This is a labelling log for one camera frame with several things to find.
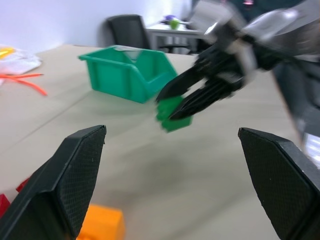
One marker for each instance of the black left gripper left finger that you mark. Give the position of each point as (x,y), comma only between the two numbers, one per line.
(62,180)

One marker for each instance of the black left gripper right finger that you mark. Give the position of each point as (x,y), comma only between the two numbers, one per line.
(282,185)

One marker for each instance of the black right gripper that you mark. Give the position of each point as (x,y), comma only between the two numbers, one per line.
(220,65)

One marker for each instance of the green toy block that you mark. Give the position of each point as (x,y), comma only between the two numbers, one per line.
(166,107)

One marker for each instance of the red toy block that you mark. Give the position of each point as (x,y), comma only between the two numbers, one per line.
(23,185)
(3,203)

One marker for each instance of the orange toy block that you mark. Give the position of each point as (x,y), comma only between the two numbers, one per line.
(105,222)

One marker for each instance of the teal plastic bin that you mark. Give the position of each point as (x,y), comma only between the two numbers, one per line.
(112,77)

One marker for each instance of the white side table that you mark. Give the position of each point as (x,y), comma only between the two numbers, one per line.
(175,32)

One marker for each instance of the black office chair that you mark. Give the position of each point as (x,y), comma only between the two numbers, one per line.
(128,31)

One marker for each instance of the white plastic bag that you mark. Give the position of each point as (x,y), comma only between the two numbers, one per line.
(20,61)

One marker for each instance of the yellow flat item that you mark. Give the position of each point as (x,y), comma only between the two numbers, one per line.
(5,53)

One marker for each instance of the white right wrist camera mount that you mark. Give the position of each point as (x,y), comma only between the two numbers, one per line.
(248,62)

